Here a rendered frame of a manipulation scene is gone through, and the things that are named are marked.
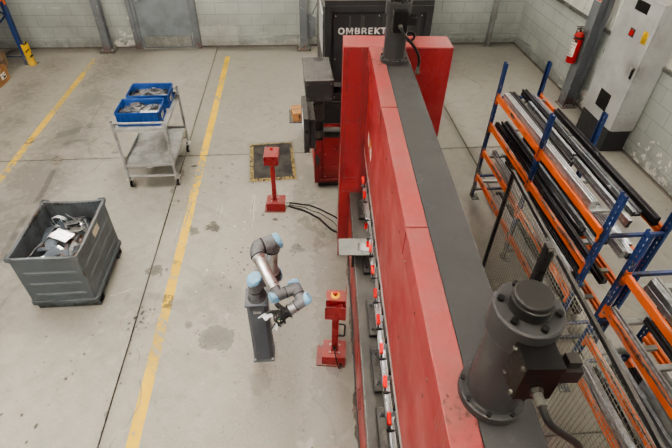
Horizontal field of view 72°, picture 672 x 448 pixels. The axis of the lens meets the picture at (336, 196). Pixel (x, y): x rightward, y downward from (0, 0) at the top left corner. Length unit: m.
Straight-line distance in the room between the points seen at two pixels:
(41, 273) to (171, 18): 6.46
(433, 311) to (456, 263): 0.26
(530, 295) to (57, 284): 4.26
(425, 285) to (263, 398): 2.57
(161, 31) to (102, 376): 7.23
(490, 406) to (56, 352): 4.02
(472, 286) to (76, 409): 3.46
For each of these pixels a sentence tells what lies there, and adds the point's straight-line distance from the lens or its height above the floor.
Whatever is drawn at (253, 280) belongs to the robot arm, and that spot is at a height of 1.00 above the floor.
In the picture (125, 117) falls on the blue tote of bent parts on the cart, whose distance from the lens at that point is 5.87.
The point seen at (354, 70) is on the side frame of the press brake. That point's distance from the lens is 3.78.
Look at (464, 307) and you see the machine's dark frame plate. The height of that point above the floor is 2.30.
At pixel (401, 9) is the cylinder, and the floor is 2.69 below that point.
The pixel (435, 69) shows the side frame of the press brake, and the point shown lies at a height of 2.12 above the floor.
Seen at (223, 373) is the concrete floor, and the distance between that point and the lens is 4.28.
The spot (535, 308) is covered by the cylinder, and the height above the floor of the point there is 2.77.
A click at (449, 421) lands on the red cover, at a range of 1.52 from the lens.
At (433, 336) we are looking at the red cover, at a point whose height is 2.30.
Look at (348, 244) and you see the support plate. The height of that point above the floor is 1.00.
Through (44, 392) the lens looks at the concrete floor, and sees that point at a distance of 4.70.
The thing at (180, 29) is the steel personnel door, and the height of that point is 0.37.
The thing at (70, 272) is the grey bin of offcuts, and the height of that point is 0.52.
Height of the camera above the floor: 3.64
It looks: 39 degrees down
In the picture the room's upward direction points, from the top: 2 degrees clockwise
